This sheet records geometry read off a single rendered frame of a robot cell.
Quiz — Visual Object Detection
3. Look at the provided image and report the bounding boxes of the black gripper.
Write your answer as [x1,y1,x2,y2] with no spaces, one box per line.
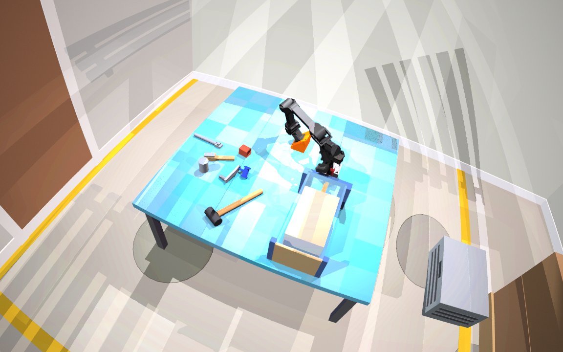
[315,150,333,175]

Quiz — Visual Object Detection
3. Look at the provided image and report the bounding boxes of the grey cylinder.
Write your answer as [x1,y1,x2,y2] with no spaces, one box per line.
[198,157,209,173]

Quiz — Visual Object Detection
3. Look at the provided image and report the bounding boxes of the mallet with dark grey head and wooden handle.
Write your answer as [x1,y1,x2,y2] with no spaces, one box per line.
[204,188,263,226]

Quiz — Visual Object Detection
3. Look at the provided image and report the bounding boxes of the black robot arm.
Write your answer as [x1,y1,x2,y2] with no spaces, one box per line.
[279,97,345,164]

